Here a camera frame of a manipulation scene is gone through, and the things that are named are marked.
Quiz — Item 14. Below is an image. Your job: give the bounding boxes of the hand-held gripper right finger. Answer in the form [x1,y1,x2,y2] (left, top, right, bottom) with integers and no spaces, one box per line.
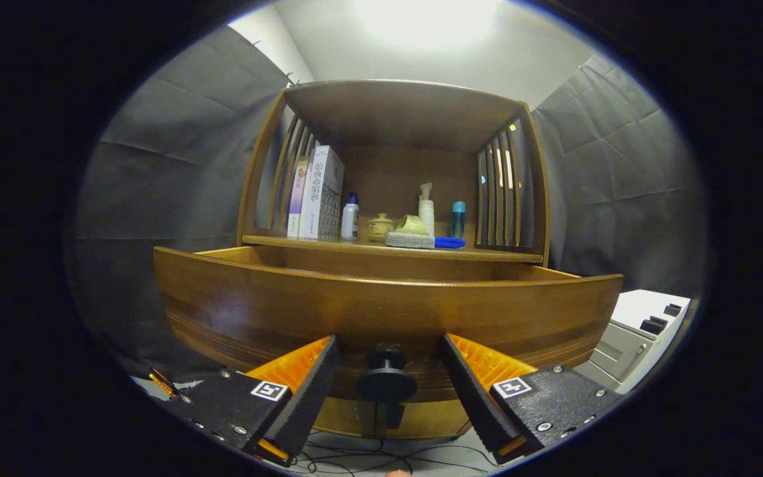
[439,333,621,466]

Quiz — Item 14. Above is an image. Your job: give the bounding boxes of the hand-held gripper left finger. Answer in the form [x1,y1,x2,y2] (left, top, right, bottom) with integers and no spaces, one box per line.
[168,333,342,468]

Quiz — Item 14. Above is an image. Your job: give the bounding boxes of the brown wooden drawer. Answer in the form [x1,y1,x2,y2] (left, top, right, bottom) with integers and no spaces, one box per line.
[154,245,624,405]

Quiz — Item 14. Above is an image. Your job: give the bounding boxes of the green brush with grey sponge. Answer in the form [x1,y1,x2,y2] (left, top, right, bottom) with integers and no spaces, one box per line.
[385,214,436,250]

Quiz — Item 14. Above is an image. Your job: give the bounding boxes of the wooden cabinet door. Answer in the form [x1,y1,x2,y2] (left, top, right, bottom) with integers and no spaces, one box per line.
[381,397,470,439]
[315,396,383,438]

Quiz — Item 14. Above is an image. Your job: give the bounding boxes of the wooden countertop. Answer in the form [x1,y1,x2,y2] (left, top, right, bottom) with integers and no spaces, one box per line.
[242,234,544,264]

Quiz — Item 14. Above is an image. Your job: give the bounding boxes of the white plastic drawer unit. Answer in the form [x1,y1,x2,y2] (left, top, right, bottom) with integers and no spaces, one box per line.
[577,289,691,395]

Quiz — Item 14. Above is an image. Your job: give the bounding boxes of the brown wooden cabinet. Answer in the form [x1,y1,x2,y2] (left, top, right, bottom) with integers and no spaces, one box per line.
[236,79,551,441]

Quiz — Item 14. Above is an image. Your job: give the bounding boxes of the orange and black tool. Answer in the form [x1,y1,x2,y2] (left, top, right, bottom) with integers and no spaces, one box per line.
[148,368,180,398]

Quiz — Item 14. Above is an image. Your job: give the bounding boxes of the white bottle with blue cap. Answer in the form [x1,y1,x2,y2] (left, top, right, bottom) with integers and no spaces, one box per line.
[341,191,360,241]

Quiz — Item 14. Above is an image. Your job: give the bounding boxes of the yellow lidded teacup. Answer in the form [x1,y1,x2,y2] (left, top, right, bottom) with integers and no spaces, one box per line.
[366,213,395,243]

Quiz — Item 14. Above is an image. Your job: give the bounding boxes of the white pump bottle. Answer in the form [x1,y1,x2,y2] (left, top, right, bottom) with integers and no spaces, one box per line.
[418,182,436,236]

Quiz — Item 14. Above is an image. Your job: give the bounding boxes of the thin purple book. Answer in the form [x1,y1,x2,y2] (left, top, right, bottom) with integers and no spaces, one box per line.
[287,156,309,238]

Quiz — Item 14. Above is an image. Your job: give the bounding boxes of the thick white book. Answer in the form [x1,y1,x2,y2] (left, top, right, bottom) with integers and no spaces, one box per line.
[298,145,346,240]

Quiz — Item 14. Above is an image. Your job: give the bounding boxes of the black floor cables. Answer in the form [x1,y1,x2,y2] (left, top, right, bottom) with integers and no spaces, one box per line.
[289,424,501,477]

